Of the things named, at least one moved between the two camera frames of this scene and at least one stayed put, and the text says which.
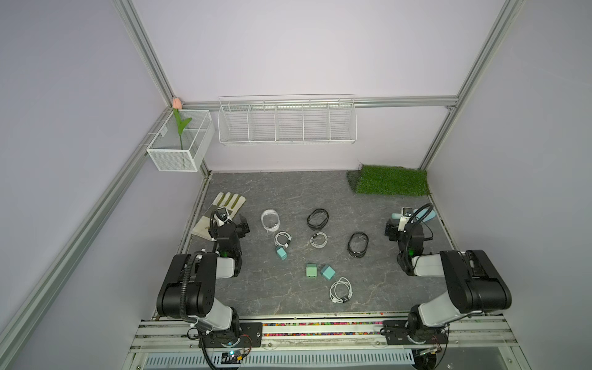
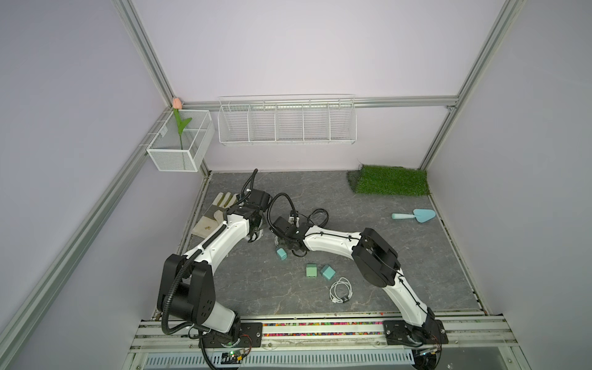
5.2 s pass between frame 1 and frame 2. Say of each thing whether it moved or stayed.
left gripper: moved
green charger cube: stayed
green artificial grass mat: stayed
